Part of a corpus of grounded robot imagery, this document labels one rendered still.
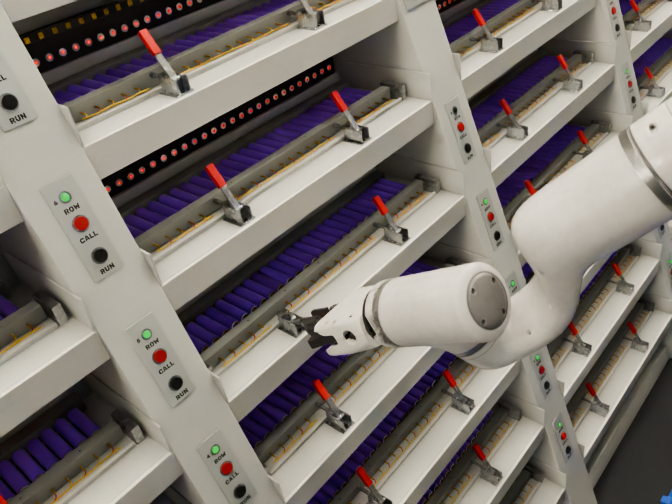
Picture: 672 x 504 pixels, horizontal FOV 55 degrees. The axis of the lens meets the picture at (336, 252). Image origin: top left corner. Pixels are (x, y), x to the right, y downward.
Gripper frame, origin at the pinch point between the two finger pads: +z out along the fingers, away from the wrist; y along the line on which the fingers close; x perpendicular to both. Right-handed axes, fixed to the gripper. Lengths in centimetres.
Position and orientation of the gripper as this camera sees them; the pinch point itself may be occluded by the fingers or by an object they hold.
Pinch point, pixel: (319, 322)
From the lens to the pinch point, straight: 92.4
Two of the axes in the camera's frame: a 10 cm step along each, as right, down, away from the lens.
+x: -5.1, -8.4, -1.9
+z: -5.7, 1.6, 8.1
